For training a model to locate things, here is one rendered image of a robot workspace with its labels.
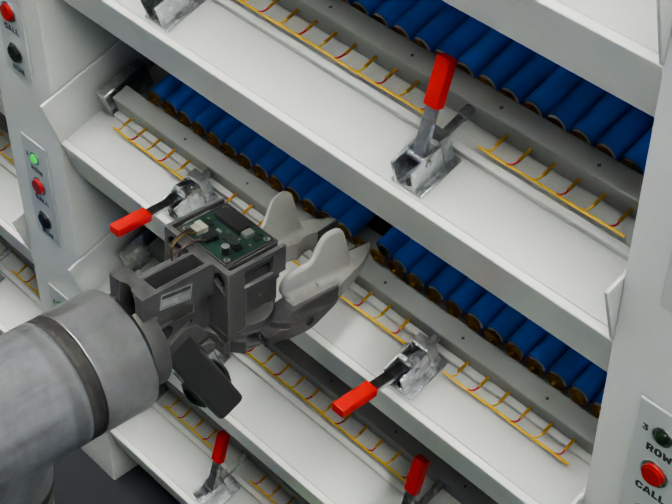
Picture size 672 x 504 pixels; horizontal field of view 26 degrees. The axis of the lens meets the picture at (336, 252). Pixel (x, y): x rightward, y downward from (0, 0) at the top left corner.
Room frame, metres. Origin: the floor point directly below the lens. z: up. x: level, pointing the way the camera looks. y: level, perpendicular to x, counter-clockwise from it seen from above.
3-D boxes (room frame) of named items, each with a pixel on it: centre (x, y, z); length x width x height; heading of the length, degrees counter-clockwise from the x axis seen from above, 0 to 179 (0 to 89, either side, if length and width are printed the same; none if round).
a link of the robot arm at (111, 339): (0.67, 0.16, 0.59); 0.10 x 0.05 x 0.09; 43
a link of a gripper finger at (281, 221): (0.82, 0.04, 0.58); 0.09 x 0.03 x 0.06; 141
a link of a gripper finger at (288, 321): (0.75, 0.04, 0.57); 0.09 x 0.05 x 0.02; 125
